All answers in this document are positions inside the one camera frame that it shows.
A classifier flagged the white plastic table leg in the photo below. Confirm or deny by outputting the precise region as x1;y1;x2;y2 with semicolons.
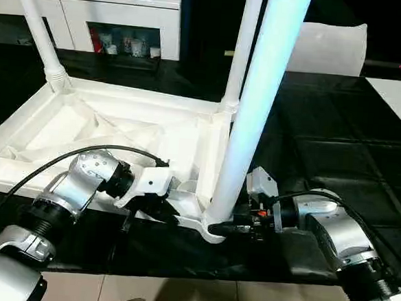
218;0;266;118
201;0;314;234
1;0;80;96

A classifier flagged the white cabinet with glass doors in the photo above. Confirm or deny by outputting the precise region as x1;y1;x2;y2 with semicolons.
0;0;183;62

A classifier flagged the white side table board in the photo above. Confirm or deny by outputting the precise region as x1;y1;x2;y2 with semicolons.
362;78;401;133

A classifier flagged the red packet in cabinet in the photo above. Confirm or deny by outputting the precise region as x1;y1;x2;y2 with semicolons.
91;30;106;54

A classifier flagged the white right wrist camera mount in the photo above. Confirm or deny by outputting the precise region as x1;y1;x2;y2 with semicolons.
242;166;286;233

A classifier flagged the white plastic chair shell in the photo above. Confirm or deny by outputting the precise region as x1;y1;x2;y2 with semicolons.
288;19;368;78

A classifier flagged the black flat monitor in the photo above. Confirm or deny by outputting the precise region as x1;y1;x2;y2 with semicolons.
363;60;401;71

